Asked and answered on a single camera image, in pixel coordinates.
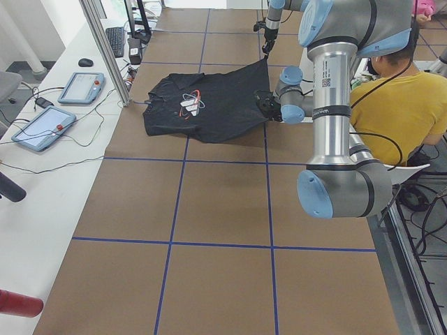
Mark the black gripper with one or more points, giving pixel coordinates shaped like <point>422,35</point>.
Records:
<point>269,35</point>
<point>272,107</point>

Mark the black printed t-shirt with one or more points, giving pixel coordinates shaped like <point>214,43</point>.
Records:
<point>211,108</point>

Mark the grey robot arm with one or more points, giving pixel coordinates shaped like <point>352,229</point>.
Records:
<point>342,179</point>
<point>288,102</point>

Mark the person in yellow shirt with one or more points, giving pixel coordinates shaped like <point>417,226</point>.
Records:
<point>402,110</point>

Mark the black power adapter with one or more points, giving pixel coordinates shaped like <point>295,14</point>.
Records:
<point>135,51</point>

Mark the black keyboard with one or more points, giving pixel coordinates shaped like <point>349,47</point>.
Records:
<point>115,36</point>

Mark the far blue teach pendant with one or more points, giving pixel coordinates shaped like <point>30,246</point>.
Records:
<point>83,88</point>

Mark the blue teach pendant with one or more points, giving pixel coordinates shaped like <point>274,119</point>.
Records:
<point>83,88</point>
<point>44,129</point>

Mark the black computer mouse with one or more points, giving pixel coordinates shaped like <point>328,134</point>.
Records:
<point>84,62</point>

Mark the near blue teach pendant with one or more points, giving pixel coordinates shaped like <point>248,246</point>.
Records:
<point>44,129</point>

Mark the red bottle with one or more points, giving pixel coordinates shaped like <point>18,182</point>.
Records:
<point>16,304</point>

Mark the aluminium frame post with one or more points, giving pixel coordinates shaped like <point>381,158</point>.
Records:
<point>93,20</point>

